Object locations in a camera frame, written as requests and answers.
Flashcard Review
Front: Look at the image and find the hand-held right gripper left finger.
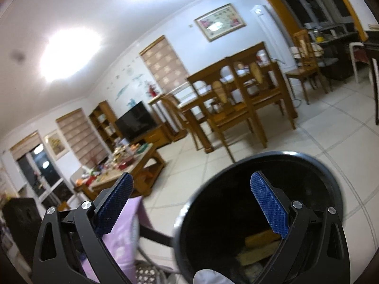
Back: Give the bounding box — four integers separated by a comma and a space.
31, 172, 135, 284

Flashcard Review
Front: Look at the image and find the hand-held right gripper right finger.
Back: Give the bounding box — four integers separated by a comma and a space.
250, 171, 351, 284

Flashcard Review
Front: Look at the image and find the black round trash bin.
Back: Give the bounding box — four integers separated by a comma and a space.
173, 151, 347, 284

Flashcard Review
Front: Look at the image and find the yellow snack wrapper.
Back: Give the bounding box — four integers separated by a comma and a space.
245, 229, 282, 248
238, 241, 282, 266

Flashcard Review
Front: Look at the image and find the purple cloth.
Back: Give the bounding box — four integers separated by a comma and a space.
81, 197, 154, 284

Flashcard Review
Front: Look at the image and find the clutter of small items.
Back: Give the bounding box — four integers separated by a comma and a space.
80, 142, 150, 184

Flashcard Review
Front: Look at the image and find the wooden coffee table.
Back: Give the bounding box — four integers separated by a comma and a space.
74, 143, 166, 202

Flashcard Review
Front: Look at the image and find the glass balcony door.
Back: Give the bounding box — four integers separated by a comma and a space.
16, 143, 74, 204

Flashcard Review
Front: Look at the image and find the patterned brown window blind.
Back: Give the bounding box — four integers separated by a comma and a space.
139, 35, 190, 95
56, 108, 108, 169
9, 130, 42, 161

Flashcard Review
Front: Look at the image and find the wooden television cabinet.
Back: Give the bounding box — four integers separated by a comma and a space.
142, 124, 173, 149

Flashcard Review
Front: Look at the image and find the woven patterned seat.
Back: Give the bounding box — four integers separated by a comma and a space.
135, 260, 178, 284

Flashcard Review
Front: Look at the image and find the small framed picture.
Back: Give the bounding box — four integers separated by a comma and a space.
44, 130, 70, 160

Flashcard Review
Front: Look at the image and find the wooden bookcase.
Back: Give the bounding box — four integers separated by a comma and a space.
89, 101, 122, 148

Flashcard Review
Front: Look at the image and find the black flat television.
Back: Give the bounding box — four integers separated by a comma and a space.
115, 101, 159, 142

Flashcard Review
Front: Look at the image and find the white paper tissue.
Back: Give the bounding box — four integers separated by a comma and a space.
193, 269, 235, 284

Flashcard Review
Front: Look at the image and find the wooden dining chair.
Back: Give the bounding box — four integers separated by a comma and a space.
186, 58, 268, 163
226, 42, 298, 131
284, 30, 329, 105

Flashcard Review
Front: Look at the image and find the wooden dining table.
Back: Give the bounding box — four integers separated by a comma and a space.
149, 62, 298, 154

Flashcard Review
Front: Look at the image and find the round-backed wooden chair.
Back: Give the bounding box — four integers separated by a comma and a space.
148, 93, 190, 142

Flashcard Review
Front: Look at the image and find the round ceiling light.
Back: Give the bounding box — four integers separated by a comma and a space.
38, 27, 103, 83

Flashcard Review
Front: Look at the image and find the dark cluttered counter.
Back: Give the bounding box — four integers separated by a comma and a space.
308, 24, 360, 80

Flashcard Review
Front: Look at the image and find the white chair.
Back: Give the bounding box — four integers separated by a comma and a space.
349, 42, 379, 83

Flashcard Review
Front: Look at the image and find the dark wooden table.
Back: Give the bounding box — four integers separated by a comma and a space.
363, 43, 379, 125

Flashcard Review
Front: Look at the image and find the large framed picture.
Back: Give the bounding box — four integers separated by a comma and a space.
194, 4, 247, 42

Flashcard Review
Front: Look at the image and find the dark window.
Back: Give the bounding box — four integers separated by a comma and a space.
271, 0, 353, 30

